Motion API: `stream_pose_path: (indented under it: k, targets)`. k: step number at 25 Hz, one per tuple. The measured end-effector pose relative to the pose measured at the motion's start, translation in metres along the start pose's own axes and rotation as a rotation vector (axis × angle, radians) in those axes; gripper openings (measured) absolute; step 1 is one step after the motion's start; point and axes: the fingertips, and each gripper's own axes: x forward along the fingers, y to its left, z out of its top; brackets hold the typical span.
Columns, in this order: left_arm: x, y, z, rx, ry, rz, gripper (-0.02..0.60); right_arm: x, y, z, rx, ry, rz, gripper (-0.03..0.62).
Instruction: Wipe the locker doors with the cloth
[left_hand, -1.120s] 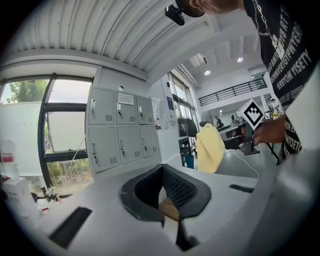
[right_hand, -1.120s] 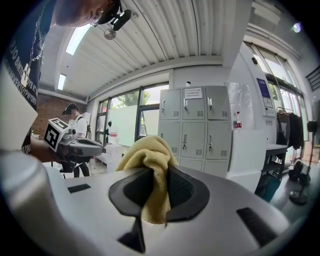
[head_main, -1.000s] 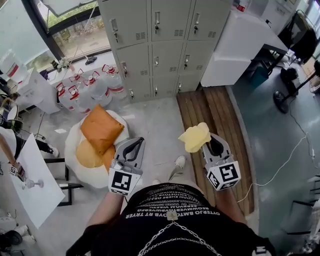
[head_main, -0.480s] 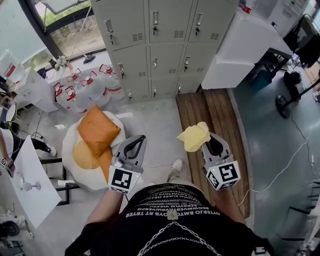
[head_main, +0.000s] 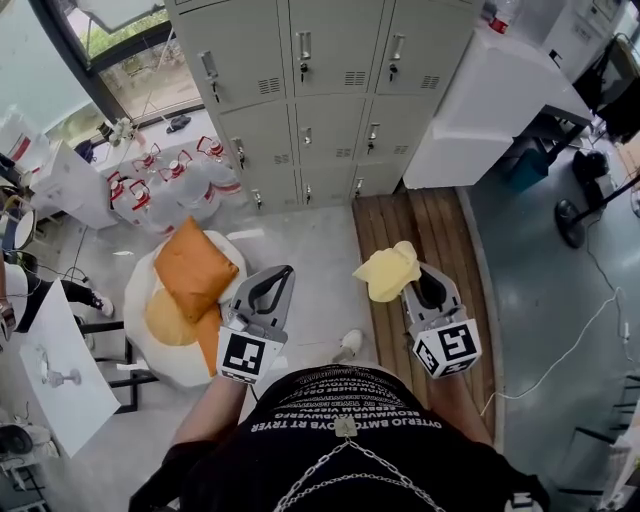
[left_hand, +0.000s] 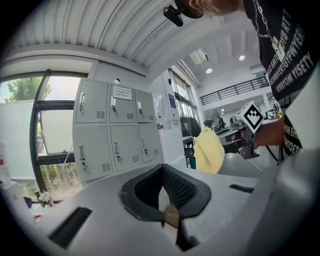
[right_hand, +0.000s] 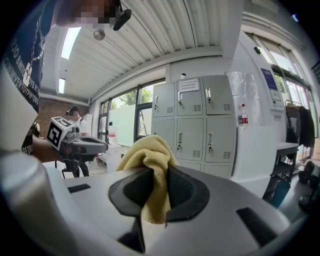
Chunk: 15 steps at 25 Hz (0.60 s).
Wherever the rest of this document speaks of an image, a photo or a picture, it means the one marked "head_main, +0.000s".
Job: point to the rack of dark clothes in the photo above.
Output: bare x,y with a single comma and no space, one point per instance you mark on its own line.
610,85

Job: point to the black metal rack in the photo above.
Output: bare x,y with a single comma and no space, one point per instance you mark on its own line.
605,440

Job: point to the white beanbag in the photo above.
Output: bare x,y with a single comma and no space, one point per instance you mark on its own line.
140,280

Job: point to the white sneaker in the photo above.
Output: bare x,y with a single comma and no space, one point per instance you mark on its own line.
347,345

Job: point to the yellow cloth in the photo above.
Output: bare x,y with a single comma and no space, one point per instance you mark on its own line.
387,272

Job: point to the black metal frame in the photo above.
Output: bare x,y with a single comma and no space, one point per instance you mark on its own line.
130,380

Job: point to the black pedestal fan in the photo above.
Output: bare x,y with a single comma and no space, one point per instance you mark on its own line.
572,225

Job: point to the large orange cushion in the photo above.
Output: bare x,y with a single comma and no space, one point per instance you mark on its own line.
192,270

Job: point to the person's right forearm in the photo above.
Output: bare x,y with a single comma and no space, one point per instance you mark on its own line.
460,410

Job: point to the grey metal locker door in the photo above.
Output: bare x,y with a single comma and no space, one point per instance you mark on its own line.
332,135

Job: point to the black bag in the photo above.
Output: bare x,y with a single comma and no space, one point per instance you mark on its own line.
590,172

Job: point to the white flowers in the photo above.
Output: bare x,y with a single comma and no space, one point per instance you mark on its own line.
121,132

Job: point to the glass goblet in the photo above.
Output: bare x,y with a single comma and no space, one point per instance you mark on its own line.
62,377

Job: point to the grey metal locker cabinet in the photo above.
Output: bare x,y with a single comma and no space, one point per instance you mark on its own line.
330,60

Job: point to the black printed t-shirt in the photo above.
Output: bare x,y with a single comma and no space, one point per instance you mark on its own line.
350,465

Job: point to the round yellow cushion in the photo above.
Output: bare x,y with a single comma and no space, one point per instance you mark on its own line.
167,320

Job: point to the white bag red label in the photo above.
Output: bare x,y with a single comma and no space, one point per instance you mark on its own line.
22,147

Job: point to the round white stool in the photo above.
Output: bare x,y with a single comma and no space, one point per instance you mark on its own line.
25,229

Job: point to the person's left forearm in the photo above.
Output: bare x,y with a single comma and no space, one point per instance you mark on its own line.
210,410

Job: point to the wooden slat platform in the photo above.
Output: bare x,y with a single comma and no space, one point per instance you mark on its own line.
450,235

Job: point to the teal bin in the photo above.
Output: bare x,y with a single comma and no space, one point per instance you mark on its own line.
530,170

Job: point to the clear bottle red label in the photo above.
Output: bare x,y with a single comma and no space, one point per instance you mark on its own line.
500,17

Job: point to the purple bag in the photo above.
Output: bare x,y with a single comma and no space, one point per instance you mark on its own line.
86,151

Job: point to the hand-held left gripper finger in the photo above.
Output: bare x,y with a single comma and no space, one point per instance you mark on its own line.
257,290
281,295

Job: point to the dark slipper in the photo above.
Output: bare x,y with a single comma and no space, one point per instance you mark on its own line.
178,124

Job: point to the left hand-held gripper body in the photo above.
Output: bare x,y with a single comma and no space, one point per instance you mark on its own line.
245,352

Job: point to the black window frame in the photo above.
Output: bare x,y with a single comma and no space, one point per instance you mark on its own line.
115,90

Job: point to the small orange cushion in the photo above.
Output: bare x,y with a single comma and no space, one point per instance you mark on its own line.
210,340

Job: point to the white table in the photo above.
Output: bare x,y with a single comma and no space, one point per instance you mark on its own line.
65,370
490,100

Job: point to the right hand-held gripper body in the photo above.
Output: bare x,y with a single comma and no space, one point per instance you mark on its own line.
445,345

